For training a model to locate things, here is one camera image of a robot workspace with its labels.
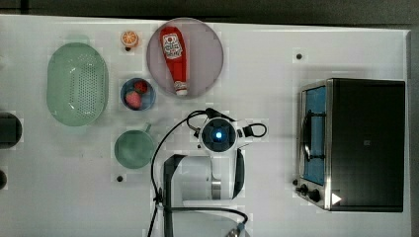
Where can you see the toy strawberry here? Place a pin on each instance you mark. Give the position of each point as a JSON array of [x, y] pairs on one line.
[[133, 100], [140, 87]]

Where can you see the black cylinder mount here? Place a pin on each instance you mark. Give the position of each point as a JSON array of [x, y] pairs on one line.
[[11, 130], [3, 180]]

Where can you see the green mug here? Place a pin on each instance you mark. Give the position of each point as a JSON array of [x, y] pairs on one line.
[[135, 148]]

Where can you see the grey round plate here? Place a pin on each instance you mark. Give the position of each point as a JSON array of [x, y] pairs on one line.
[[204, 55]]

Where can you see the black toaster oven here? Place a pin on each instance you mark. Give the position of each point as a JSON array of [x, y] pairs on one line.
[[351, 144]]

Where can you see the green colander bowl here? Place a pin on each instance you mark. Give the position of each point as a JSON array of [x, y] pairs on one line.
[[77, 84]]

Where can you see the toy orange half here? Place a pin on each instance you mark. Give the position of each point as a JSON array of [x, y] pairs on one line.
[[129, 39]]

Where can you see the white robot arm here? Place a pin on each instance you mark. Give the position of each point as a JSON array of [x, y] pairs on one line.
[[215, 172]]

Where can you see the red ketchup bottle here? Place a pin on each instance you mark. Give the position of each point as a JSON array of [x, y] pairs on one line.
[[175, 55]]

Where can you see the small blue bowl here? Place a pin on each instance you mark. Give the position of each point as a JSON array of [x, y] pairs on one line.
[[148, 98]]

